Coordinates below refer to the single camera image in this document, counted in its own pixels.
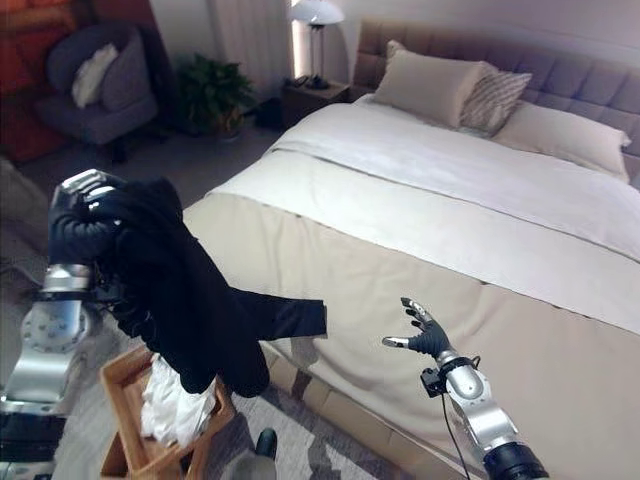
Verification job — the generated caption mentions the bed with beige cover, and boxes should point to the bed with beige cover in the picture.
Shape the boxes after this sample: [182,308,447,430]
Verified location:
[182,92,640,480]

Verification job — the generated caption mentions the dark items on nightstand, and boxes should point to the dark items on nightstand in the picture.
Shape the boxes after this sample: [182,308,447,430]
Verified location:
[292,73,331,91]

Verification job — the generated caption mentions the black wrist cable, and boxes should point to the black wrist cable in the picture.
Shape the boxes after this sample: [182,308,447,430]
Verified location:
[438,355,482,480]

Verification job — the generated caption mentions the white shade table lamp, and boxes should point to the white shade table lamp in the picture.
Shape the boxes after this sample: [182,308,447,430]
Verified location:
[289,0,346,89]

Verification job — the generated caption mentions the green potted plant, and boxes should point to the green potted plant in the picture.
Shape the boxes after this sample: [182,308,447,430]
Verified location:
[174,52,257,141]

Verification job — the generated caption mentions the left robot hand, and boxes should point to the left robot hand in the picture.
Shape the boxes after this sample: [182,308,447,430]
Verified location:
[48,168,132,267]

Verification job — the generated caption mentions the dark wooden nightstand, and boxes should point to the dark wooden nightstand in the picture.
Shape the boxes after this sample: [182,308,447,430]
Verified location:
[281,77,352,130]

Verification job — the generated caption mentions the white cushion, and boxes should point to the white cushion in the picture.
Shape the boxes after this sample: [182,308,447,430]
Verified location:
[71,42,120,109]

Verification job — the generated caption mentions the grey armchair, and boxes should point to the grey armchair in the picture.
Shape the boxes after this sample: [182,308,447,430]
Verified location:
[33,20,160,164]

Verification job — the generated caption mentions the striped patterned pillow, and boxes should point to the striped patterned pillow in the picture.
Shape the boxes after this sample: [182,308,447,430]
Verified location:
[458,62,533,137]

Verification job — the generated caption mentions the cream pillow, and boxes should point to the cream pillow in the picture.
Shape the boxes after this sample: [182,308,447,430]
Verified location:
[492,99,633,182]

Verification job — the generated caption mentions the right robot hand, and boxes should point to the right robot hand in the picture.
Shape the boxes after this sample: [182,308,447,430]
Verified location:
[382,297,453,359]

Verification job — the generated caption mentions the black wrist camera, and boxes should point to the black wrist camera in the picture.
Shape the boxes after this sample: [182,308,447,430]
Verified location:
[420,367,447,399]

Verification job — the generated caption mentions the wooden laundry basket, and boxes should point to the wooden laundry basket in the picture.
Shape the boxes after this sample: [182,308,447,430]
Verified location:
[99,346,238,480]

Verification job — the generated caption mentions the white garment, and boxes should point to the white garment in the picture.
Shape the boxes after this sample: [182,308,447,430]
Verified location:
[139,353,220,447]

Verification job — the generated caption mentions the plain beige pillow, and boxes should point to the plain beige pillow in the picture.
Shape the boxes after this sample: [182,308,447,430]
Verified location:
[371,39,494,128]

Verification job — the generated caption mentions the tufted beige headboard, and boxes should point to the tufted beige headboard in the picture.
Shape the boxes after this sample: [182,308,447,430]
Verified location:
[352,17,640,191]

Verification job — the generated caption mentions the robot leg with dark foot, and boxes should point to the robot leg with dark foot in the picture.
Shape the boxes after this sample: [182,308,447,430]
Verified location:
[219,427,279,480]

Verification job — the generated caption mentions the black garment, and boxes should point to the black garment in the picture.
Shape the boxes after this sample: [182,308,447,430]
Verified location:
[93,176,329,399]

